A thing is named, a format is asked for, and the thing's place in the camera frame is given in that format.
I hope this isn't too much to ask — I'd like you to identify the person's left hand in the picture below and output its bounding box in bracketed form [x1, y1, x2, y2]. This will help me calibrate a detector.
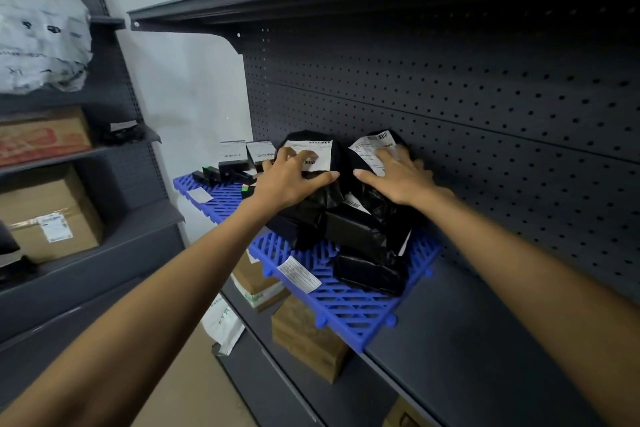
[247, 146, 341, 216]

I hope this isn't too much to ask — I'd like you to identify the person's right hand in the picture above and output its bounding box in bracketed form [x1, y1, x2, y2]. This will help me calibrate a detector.
[352, 143, 456, 210]

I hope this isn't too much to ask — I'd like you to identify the black bag package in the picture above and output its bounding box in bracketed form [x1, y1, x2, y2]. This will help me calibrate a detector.
[343, 129, 417, 222]
[269, 129, 347, 230]
[96, 119, 149, 147]

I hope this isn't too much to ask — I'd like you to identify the pile of slim black boxes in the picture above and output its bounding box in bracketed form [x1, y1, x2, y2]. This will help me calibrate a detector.
[191, 139, 279, 200]

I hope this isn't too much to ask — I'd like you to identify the stack of black parcel bags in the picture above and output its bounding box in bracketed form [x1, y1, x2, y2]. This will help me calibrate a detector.
[263, 129, 418, 298]

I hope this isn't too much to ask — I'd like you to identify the blue plastic grid mat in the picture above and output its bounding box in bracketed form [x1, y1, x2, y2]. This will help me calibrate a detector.
[172, 171, 262, 226]
[247, 225, 443, 354]

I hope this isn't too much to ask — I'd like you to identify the person's left forearm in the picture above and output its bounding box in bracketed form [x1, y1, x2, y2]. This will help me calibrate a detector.
[0, 200, 271, 427]

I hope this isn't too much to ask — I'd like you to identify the person's right forearm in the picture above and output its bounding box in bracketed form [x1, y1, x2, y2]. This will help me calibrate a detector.
[419, 189, 640, 427]

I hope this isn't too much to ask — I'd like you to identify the cardboard box white label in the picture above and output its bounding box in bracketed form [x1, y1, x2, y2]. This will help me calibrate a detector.
[0, 163, 105, 264]

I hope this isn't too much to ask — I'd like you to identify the brown padded envelope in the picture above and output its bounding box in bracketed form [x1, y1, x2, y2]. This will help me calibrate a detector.
[230, 250, 286, 298]

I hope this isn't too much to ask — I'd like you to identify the pale green flat parcel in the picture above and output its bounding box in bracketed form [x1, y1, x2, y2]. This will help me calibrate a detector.
[233, 285, 292, 314]

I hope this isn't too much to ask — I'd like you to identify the grey pegboard shelving unit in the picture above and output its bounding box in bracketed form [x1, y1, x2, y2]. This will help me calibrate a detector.
[126, 0, 640, 427]
[0, 0, 187, 412]

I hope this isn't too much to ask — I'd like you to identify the plain brown cardboard box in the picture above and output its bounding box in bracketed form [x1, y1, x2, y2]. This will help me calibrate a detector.
[271, 294, 351, 386]

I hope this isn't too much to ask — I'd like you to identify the white poly mailer bag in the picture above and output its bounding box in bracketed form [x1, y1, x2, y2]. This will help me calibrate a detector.
[199, 293, 247, 357]

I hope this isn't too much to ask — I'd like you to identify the brown cardboard box black print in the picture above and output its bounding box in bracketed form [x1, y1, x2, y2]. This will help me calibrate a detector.
[381, 395, 433, 427]

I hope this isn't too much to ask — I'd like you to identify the cardboard box red print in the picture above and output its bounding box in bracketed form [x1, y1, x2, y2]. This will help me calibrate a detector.
[0, 106, 94, 169]

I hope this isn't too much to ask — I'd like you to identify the black crumpled item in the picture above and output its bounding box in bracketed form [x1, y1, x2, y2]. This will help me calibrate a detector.
[0, 220, 39, 288]

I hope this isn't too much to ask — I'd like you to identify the crumpled white poly bag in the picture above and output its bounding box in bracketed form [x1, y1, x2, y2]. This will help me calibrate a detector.
[0, 0, 95, 95]

